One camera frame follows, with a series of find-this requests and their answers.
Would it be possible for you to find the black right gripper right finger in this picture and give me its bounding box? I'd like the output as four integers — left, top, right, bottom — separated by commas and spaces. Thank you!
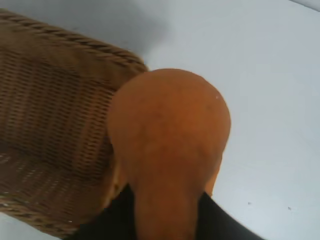
192, 191, 266, 240

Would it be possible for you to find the orange butternut squash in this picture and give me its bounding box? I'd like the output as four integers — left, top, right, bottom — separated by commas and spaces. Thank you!
106, 68, 232, 240

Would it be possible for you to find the brown woven wicker basket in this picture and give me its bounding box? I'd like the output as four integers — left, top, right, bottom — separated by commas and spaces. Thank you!
0, 7, 150, 238

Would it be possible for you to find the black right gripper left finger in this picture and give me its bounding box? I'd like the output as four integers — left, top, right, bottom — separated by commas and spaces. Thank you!
72, 183, 139, 240

